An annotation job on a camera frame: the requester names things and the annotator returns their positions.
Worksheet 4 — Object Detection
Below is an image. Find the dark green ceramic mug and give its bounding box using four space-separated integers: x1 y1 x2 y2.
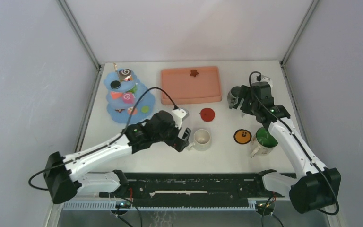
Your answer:
227 86 242 109

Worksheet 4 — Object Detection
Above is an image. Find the green round macaron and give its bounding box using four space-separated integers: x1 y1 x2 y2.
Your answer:
140 105 150 113

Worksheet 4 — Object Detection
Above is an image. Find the orange round coaster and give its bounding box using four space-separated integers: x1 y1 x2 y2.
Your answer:
233 129 252 145

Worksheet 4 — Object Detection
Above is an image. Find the pink swirl roll cake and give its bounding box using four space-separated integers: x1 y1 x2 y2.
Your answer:
121 92 135 105

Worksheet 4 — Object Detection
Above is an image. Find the cream ceramic mug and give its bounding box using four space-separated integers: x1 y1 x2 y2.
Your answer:
186 129 211 151

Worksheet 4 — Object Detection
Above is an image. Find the floral mug green inside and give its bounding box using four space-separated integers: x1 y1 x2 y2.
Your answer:
250 127 278 158

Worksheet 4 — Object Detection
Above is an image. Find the green swirl roll cake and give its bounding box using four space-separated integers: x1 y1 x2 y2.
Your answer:
128 85 138 94

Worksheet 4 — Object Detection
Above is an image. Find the red round coaster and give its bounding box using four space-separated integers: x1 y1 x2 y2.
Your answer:
199 108 216 122

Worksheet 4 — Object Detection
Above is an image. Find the blue three-tier cake stand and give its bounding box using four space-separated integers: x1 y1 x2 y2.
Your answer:
103 63 155 124

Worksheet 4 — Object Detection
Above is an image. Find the pink cake slice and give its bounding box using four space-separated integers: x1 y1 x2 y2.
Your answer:
109 91 123 100

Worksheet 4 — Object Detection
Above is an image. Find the black round cookie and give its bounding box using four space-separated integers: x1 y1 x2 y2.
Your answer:
110 80 121 89

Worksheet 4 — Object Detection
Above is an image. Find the brown swirl roll cake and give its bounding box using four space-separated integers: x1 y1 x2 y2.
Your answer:
117 69 133 82

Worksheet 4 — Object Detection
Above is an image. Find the orange glazed donut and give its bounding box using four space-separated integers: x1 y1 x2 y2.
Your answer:
127 107 138 115

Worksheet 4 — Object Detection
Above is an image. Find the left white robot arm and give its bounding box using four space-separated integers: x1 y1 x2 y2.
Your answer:
43 108 191 204

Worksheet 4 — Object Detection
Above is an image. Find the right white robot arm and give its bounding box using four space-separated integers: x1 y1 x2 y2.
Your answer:
228 71 341 216

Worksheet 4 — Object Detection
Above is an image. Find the pink dessert tray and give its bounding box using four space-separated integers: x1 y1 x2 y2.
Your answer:
160 66 223 105

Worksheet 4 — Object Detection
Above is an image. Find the brown star cookie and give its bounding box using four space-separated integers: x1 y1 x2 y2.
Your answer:
190 70 199 77

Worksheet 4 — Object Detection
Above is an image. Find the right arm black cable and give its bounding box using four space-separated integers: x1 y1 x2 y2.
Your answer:
249 71 340 227

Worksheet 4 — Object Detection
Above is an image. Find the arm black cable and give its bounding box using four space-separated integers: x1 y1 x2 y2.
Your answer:
249 71 340 227
28 86 180 227

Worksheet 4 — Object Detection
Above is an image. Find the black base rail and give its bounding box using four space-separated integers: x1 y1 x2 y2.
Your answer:
98 171 295 209

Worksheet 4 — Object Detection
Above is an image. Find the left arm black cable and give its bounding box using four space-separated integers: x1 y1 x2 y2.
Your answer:
28 86 180 227

